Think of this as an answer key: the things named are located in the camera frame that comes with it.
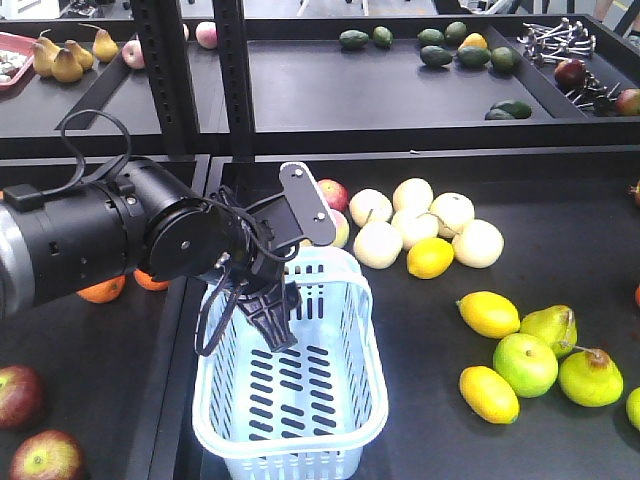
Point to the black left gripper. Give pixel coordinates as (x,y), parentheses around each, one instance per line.
(251,268)

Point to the light blue plastic basket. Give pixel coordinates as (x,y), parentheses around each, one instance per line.
(308,411)

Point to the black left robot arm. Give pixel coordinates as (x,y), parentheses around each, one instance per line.
(141,217)

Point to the pink green peach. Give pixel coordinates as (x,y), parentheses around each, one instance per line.
(342,229)

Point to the small orange right edge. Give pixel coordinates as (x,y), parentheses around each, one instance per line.
(146,281)

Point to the yellow lemon centre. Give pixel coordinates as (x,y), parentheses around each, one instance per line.
(429,258)

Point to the yellow lemon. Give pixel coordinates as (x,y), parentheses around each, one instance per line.
(489,314)
(489,395)
(429,258)

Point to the small orange near right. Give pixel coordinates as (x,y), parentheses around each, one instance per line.
(103,292)

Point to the black wooden fruit display table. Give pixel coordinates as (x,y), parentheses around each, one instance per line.
(119,377)

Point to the yellow lemon right upper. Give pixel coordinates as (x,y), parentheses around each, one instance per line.
(489,314)

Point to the yellow lemon right lower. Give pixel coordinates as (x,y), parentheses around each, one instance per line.
(489,395)

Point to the green apple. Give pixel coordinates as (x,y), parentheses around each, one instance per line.
(527,363)

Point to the red apple front middle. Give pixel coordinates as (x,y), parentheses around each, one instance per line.
(22,397)

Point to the red apple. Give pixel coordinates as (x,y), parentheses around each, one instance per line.
(22,397)
(51,454)

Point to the green pear upper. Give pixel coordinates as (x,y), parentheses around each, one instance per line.
(555,325)

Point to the green pear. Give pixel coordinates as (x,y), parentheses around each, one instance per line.
(555,325)
(589,377)

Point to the red apple front right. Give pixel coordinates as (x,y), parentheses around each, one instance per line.
(51,454)

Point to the green pear lower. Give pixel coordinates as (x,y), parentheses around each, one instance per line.
(589,377)

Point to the black rear display table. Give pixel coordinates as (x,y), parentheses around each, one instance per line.
(312,96)

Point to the red plastic tray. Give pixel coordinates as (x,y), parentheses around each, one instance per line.
(16,59)

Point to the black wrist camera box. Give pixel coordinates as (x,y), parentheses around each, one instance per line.
(307,203)

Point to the black upright rack post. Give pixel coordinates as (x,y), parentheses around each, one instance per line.
(159,26)

